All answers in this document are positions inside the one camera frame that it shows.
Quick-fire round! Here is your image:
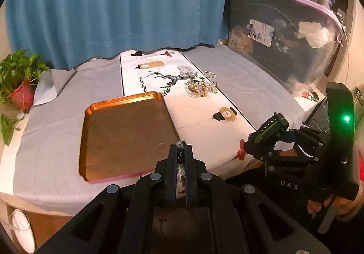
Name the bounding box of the clear crystal bead bracelet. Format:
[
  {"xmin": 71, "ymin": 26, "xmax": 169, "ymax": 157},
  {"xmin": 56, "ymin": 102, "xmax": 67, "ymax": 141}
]
[{"xmin": 175, "ymin": 141, "xmax": 188, "ymax": 200}]

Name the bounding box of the person's right hand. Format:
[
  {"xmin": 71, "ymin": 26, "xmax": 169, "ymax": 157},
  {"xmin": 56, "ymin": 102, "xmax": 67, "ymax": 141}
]
[{"xmin": 307, "ymin": 151, "xmax": 363, "ymax": 222}]

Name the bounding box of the orange metal tray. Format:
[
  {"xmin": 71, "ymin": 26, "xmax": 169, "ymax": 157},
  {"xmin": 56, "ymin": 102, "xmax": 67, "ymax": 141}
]
[{"xmin": 78, "ymin": 92, "xmax": 179, "ymax": 182}]

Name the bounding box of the white deer print runner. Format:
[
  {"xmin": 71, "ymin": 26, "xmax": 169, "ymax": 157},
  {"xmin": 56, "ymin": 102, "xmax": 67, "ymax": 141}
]
[{"xmin": 119, "ymin": 49, "xmax": 254, "ymax": 179}]

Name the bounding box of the clear storage bin purple lid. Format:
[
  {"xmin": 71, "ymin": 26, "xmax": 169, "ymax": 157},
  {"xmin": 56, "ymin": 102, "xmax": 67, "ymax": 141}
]
[{"xmin": 228, "ymin": 0, "xmax": 343, "ymax": 97}]

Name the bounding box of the grey tablecloth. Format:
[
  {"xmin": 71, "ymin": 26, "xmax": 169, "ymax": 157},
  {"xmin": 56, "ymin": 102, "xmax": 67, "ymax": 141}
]
[{"xmin": 1, "ymin": 46, "xmax": 305, "ymax": 215}]

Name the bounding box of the green potted plant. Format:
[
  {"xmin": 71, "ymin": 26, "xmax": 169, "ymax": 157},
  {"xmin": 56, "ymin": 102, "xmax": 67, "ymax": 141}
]
[{"xmin": 1, "ymin": 49, "xmax": 49, "ymax": 145}]

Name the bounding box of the blue curtain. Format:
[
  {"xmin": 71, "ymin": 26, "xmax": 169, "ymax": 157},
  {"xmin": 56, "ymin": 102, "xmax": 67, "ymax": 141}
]
[{"xmin": 5, "ymin": 0, "xmax": 225, "ymax": 69}]

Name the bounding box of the yellow amber bead bracelet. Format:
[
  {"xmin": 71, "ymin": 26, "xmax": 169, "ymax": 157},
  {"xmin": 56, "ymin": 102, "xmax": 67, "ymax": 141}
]
[{"xmin": 184, "ymin": 78, "xmax": 218, "ymax": 99}]

